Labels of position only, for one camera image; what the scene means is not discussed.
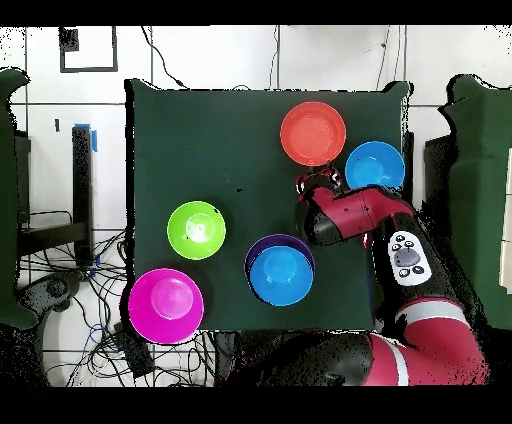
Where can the orange plastic bowl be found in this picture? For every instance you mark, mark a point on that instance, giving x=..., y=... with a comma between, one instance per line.
x=313, y=133

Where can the light blue plastic bowl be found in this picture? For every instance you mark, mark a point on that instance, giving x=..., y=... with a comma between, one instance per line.
x=374, y=166
x=281, y=276

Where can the purple plastic bowl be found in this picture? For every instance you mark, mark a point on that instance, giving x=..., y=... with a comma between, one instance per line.
x=264, y=244

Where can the large magenta plastic bowl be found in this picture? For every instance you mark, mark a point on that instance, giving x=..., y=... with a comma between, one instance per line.
x=166, y=306

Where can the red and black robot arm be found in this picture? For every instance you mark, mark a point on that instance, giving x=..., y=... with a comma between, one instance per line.
x=352, y=212

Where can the black metal stand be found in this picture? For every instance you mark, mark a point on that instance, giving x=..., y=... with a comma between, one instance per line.
x=438, y=180
x=82, y=180

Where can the dark green tablecloth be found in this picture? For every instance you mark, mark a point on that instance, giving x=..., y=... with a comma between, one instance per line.
x=200, y=140

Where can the green plastic bowl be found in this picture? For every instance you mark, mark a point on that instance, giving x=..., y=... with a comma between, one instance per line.
x=196, y=230

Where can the neighbouring green clothed table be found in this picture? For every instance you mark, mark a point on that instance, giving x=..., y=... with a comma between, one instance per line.
x=8, y=200
x=480, y=180

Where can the white sheet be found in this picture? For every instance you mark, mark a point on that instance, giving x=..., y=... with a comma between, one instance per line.
x=508, y=220

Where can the blue tape strip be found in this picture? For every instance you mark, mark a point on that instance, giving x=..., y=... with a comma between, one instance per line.
x=94, y=140

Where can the black power box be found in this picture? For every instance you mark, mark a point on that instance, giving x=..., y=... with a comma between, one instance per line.
x=136, y=356

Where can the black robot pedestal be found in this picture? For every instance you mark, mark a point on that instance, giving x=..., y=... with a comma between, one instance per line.
x=228, y=348

